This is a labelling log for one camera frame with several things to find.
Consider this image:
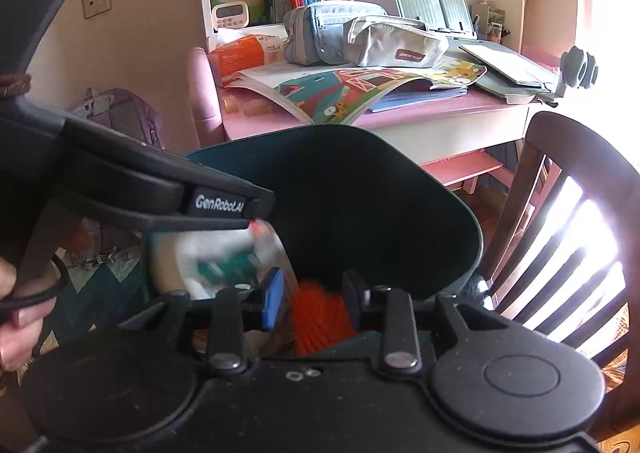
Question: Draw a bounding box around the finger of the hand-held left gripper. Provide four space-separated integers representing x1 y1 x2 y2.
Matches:
140 213 256 235

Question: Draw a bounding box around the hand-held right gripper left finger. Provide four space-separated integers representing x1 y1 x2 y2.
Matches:
117 267 286 375

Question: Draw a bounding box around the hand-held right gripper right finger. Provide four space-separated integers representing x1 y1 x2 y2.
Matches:
342 270 501 369

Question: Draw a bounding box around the orange mesh sponge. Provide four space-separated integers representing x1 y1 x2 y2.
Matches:
292 282 361 358

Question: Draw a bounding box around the dark green trash bin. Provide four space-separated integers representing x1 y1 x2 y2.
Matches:
182 124 485 359

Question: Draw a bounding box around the person's left hand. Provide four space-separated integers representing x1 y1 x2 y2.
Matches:
0 259 58 375

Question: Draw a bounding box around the purple backpack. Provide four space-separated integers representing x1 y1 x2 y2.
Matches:
65 87 165 270

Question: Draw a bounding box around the orange packet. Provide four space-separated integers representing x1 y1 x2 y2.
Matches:
207 33 289 87

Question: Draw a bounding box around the open picture book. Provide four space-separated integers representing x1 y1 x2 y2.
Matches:
225 58 488 127

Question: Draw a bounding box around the white kitchen timer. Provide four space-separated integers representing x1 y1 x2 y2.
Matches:
211 3 250 32

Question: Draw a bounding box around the pink desk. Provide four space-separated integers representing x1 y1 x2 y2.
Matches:
187 47 567 195

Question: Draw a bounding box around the blue notebook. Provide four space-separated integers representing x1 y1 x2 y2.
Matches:
367 82 469 114

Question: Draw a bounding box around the blue-grey pencil case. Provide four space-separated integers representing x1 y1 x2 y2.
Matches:
283 2 388 66

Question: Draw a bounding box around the dark wooden chair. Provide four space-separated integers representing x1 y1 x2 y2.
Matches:
480 110 640 435

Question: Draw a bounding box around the beige pencil case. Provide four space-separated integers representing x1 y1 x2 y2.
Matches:
342 16 451 69

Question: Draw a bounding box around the orange patterned floor mat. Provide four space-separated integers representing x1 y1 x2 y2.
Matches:
595 303 640 439

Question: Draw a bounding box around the desk organizer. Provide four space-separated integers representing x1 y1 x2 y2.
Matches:
472 0 507 45

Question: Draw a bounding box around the dark grey knobbed object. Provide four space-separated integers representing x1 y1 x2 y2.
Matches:
560 46 600 90

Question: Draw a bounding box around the black cord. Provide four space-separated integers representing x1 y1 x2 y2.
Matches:
0 253 71 314

